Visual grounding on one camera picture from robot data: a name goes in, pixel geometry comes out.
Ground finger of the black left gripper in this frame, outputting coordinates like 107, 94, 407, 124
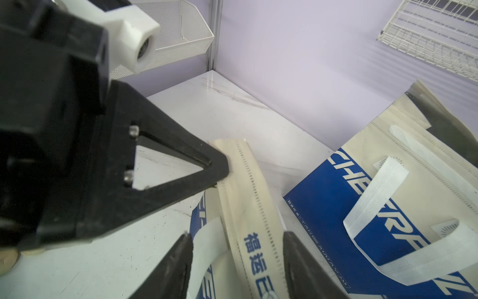
75, 81, 229, 240

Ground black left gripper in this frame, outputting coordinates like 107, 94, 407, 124
1, 1, 109, 249

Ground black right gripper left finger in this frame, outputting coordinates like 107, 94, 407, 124
129, 233, 193, 299

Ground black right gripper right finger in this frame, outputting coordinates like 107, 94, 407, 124
283, 231, 348, 299

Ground blue beige bag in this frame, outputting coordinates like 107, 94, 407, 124
187, 140, 290, 299
284, 80, 478, 299

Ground yellow dotted work gloves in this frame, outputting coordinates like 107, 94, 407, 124
0, 249, 19, 276

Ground white mesh two-tier shelf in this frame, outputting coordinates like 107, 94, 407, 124
131, 1, 214, 71

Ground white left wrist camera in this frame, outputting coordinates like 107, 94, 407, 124
54, 0, 161, 75

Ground white wire wall basket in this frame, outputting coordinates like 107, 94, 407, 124
377, 0, 478, 82

